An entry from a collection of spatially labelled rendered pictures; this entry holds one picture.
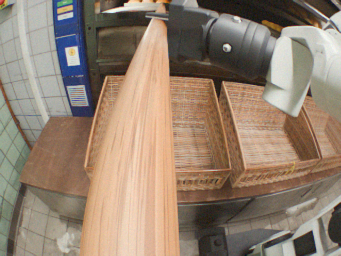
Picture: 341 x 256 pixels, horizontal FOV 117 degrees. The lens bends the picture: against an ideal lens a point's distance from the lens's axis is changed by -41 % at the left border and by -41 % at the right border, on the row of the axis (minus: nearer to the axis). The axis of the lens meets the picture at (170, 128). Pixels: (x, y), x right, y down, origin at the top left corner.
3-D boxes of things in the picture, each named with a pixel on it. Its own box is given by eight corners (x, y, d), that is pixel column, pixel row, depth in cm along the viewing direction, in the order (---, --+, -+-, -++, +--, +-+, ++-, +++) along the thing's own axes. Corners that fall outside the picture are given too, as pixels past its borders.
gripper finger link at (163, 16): (153, 15, 28) (181, 20, 26) (143, 17, 26) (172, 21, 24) (154, 8, 27) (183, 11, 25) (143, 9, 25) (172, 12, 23)
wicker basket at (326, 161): (281, 121, 112) (295, 92, 93) (319, 125, 116) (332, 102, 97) (308, 175, 77) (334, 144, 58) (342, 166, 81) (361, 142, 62)
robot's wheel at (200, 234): (225, 229, 103) (223, 224, 90) (226, 236, 99) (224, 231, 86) (199, 234, 107) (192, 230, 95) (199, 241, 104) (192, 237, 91)
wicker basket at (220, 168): (111, 116, 101) (105, 74, 82) (203, 118, 106) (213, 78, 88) (92, 189, 66) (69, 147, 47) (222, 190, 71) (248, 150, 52)
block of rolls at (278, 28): (259, 23, 127) (260, 18, 123) (293, 36, 131) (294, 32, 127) (298, 42, 83) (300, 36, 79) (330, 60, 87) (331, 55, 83)
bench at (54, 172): (75, 163, 139) (51, 113, 99) (301, 160, 159) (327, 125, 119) (61, 220, 98) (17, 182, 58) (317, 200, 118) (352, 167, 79)
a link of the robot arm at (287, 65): (226, 86, 21) (302, 124, 17) (249, 12, 16) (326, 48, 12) (237, 82, 30) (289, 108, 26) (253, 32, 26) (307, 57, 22)
